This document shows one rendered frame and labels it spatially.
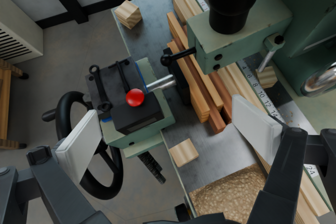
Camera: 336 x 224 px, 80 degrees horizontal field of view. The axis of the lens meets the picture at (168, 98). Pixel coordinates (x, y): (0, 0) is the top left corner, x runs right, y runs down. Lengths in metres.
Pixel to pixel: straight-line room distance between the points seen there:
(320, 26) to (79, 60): 1.66
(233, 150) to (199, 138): 0.07
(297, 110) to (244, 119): 0.41
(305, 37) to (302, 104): 0.28
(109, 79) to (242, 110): 0.26
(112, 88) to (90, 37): 1.52
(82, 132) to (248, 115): 0.13
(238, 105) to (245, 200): 0.23
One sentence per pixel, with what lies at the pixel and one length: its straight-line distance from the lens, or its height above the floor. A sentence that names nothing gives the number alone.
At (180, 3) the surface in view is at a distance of 0.53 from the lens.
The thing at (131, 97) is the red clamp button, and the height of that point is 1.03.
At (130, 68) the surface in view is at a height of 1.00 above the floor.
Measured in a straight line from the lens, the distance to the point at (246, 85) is 0.41.
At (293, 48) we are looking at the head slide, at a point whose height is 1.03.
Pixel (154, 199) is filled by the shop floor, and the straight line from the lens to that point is 1.35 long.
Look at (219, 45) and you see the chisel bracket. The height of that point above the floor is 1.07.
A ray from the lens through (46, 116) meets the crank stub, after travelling 0.54.
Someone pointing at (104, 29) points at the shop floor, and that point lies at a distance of 1.88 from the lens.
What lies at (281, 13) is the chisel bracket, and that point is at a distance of 0.35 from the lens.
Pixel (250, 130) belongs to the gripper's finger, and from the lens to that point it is 0.17.
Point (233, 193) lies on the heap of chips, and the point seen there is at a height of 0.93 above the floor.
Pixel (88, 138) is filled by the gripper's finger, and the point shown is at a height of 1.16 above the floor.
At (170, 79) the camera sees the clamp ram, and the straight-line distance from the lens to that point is 0.39.
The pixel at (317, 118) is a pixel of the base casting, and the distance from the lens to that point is 0.60.
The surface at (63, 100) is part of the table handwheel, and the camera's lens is 0.50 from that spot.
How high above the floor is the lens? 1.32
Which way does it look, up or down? 69 degrees down
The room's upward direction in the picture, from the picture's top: 22 degrees counter-clockwise
